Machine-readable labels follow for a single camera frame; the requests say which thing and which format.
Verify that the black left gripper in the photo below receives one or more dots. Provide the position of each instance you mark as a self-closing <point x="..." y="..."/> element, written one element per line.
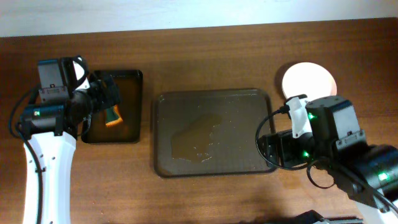
<point x="109" y="94"/>

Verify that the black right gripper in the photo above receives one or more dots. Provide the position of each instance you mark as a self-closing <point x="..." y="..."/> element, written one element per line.
<point x="268" y="149"/>

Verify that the black water basin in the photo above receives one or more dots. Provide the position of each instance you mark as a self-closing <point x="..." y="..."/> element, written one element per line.
<point x="130" y="83"/>

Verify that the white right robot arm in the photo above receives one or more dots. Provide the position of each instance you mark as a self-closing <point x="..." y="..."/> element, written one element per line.
<point x="366" y="173"/>

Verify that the green orange sponge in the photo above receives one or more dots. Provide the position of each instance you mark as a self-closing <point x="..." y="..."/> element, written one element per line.
<point x="113" y="116"/>

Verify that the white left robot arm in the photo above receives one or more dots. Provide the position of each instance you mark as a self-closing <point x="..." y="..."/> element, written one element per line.
<point x="49" y="133"/>

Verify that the cream plate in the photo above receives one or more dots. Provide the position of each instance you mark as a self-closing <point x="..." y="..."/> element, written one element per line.
<point x="307" y="78"/>

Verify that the brown serving tray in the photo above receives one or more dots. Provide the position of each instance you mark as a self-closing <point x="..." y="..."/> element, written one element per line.
<point x="211" y="132"/>

